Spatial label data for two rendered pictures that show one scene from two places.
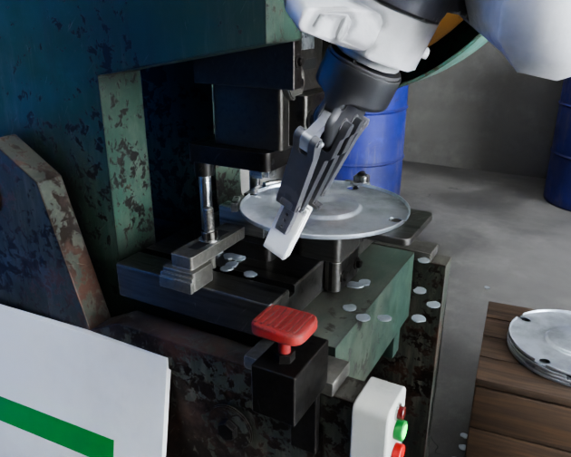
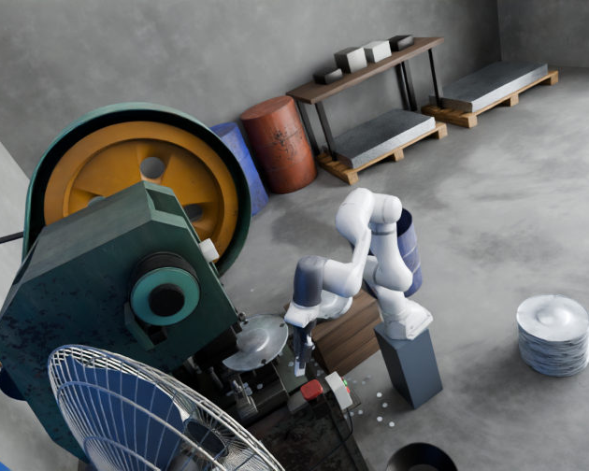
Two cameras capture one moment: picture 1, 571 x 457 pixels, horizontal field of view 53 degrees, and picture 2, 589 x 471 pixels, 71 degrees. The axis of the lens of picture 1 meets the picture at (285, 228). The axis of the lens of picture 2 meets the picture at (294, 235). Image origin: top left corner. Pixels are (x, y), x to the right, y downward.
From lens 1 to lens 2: 0.98 m
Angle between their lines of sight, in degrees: 36
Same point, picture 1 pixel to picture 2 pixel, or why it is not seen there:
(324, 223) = (266, 347)
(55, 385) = not seen: outside the picture
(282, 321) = (311, 390)
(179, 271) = (248, 409)
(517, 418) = (334, 340)
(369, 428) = (340, 392)
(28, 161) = not seen: hidden behind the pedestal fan
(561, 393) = (339, 321)
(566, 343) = (324, 302)
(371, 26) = (313, 312)
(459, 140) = not seen: hidden behind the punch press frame
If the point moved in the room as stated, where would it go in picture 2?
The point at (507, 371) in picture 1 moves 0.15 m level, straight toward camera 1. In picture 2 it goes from (319, 329) to (333, 346)
